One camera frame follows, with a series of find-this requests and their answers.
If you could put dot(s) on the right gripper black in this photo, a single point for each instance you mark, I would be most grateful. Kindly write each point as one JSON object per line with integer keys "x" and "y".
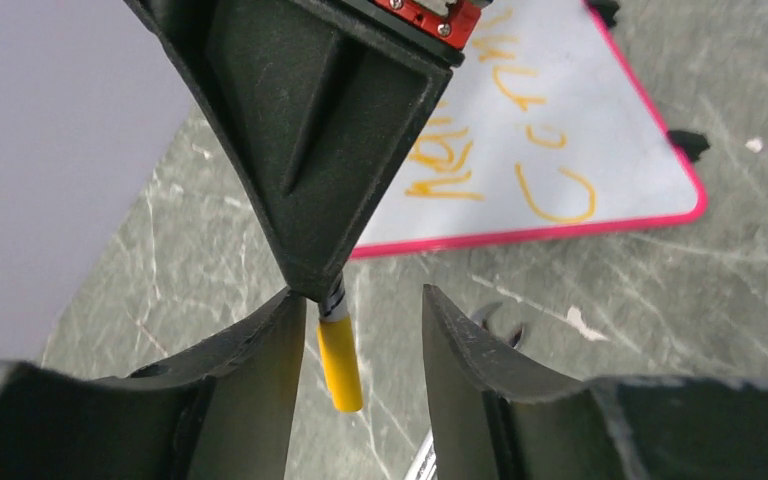
{"x": 316, "y": 104}

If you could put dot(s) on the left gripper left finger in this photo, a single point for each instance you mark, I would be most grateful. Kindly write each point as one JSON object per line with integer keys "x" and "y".
{"x": 221, "y": 409}

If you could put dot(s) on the yellow marker cap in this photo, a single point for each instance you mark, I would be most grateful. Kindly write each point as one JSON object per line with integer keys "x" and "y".
{"x": 339, "y": 359}

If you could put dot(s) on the white marker pen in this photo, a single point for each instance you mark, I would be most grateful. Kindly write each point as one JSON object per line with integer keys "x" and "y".
{"x": 334, "y": 307}

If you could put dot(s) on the whiteboard with red rim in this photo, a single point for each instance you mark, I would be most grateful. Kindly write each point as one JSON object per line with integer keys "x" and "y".
{"x": 543, "y": 132}

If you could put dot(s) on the black whiteboard clip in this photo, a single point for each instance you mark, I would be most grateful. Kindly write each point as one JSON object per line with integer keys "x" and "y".
{"x": 693, "y": 144}
{"x": 606, "y": 10}

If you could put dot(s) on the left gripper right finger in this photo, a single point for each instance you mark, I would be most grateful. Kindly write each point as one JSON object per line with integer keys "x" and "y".
{"x": 497, "y": 414}

